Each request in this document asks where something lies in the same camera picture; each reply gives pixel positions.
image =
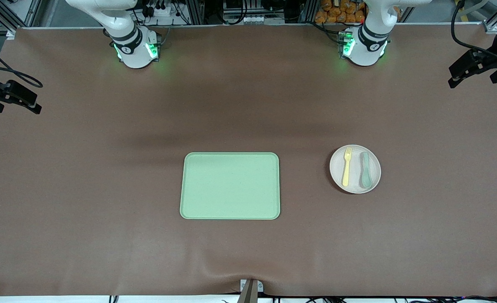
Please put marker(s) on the round beige plate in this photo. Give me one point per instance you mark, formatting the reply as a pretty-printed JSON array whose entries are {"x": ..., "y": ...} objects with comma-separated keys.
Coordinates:
[{"x": 355, "y": 185}]

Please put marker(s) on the brown table cover mat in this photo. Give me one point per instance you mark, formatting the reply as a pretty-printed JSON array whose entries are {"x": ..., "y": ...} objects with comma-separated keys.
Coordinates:
[{"x": 105, "y": 168}]

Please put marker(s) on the green plastic spoon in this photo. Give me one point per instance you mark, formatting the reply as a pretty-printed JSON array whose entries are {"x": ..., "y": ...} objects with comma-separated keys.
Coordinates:
[{"x": 365, "y": 176}]

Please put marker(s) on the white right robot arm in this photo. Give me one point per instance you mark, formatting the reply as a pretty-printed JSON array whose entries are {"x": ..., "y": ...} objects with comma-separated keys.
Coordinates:
[{"x": 132, "y": 46}]

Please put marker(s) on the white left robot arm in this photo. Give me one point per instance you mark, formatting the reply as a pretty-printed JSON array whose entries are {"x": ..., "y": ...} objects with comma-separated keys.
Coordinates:
[{"x": 368, "y": 48}]

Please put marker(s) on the light green rectangular tray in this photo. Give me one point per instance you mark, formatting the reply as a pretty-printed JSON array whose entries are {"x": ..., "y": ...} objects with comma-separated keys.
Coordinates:
[{"x": 230, "y": 186}]

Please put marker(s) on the metal table edge clamp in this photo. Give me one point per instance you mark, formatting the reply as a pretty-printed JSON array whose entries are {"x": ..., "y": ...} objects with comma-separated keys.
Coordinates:
[{"x": 251, "y": 289}]

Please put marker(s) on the white power strip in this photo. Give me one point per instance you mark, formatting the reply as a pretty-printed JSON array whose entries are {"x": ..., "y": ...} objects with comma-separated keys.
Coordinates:
[{"x": 161, "y": 9}]

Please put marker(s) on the orange snack packets pile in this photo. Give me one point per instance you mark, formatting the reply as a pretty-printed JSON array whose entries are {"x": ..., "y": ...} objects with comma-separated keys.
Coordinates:
[{"x": 341, "y": 12}]

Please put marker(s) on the yellow plastic fork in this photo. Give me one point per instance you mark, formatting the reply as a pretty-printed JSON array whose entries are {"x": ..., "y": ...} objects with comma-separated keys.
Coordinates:
[{"x": 346, "y": 170}]

